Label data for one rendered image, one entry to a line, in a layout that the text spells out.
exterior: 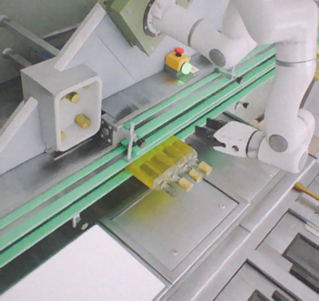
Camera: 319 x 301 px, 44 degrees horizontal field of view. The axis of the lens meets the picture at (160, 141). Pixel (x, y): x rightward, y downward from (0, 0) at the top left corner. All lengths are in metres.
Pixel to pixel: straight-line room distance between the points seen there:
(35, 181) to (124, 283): 0.41
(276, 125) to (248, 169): 0.85
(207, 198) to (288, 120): 0.70
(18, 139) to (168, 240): 0.59
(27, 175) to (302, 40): 0.87
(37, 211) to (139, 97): 0.55
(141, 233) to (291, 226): 0.59
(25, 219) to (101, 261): 0.28
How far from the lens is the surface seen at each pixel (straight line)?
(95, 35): 1.26
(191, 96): 1.53
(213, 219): 1.45
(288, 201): 1.66
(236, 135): 1.04
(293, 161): 0.98
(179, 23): 1.21
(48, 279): 1.28
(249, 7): 0.85
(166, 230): 1.39
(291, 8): 0.85
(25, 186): 1.25
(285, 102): 0.88
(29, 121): 1.24
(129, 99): 1.43
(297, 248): 1.55
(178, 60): 1.56
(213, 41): 1.14
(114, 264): 1.29
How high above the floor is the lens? 1.58
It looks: 25 degrees down
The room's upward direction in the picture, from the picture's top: 124 degrees clockwise
